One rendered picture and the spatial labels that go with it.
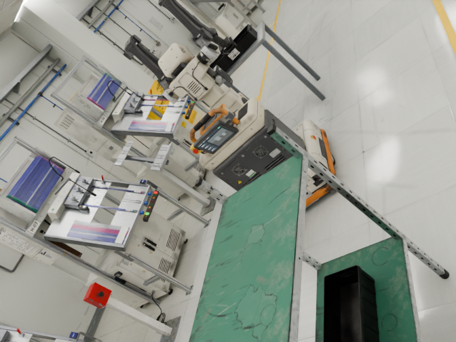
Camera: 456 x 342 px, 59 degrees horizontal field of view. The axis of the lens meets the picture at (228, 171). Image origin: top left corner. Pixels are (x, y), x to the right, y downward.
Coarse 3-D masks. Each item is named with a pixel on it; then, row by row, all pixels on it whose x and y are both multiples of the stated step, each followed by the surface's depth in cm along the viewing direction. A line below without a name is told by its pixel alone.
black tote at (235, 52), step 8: (248, 24) 351; (240, 32) 357; (248, 32) 340; (256, 32) 355; (240, 40) 345; (248, 40) 344; (232, 48) 350; (240, 48) 349; (224, 56) 355; (232, 56) 354; (216, 64) 360; (224, 64) 360
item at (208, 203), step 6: (150, 168) 399; (162, 174) 401; (168, 174) 404; (168, 180) 407; (174, 180) 406; (180, 180) 411; (180, 186) 409; (186, 186) 413; (186, 192) 415; (192, 192) 415; (198, 198) 418; (204, 198) 422; (210, 198) 431; (204, 204) 423; (210, 204) 422; (204, 210) 425; (210, 210) 413
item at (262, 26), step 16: (272, 32) 368; (256, 48) 337; (272, 48) 336; (288, 48) 377; (240, 64) 347; (288, 64) 344; (304, 64) 386; (224, 80) 357; (304, 80) 352; (320, 96) 360
